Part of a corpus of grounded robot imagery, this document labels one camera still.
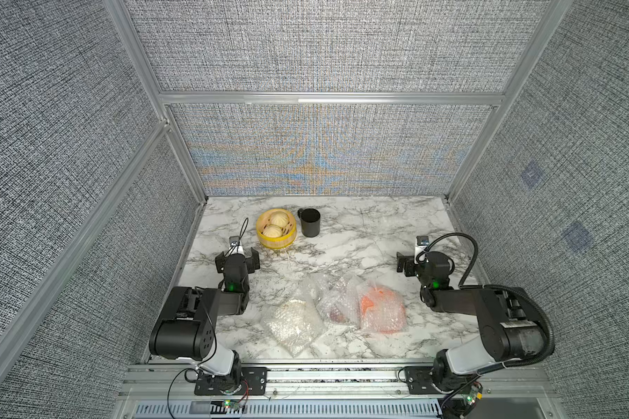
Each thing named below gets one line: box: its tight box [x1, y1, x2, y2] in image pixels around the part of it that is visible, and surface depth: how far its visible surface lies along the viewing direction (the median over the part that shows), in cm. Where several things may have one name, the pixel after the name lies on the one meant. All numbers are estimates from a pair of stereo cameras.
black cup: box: [297, 207, 321, 238], surface depth 105 cm
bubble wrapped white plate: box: [260, 298, 327, 358], surface depth 81 cm
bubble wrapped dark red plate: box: [316, 273, 362, 329], surface depth 85 cm
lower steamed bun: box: [262, 224, 284, 239], surface depth 102 cm
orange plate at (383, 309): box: [360, 285, 406, 334], surface depth 83 cm
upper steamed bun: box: [269, 210, 290, 228], surface depth 108 cm
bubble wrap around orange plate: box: [356, 280, 408, 336], surface depth 84 cm
